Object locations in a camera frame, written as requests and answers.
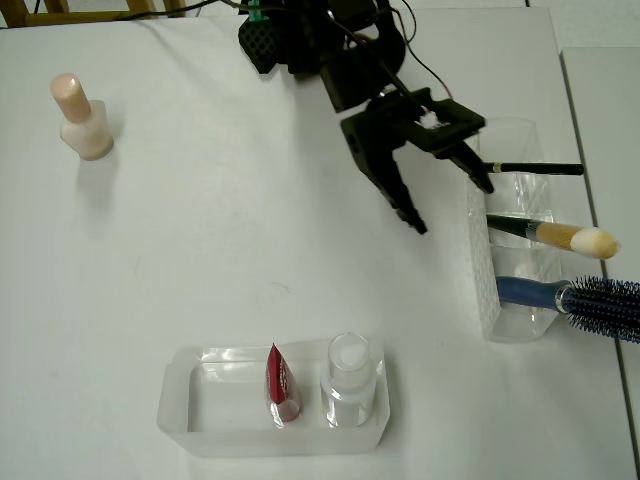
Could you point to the blue round hairbrush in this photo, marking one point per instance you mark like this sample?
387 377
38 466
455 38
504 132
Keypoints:
530 292

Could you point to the wooden chair frame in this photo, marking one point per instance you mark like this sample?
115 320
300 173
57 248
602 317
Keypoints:
75 19

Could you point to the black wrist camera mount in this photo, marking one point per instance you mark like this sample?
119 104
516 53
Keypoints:
460 127

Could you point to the makeup brush with gold ferrule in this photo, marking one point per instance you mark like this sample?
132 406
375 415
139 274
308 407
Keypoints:
555 235

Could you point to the clear spray bottle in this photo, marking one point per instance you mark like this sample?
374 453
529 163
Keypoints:
350 360

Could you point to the red hand cream tube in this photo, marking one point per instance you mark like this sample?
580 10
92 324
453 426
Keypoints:
280 380

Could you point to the dark blue eyeliner pencil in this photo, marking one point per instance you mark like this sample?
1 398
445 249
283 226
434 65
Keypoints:
540 168

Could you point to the frosted white plastic bin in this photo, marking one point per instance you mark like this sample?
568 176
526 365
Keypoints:
225 440

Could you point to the clear crystal organizer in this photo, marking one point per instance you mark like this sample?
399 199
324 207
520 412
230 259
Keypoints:
520 195

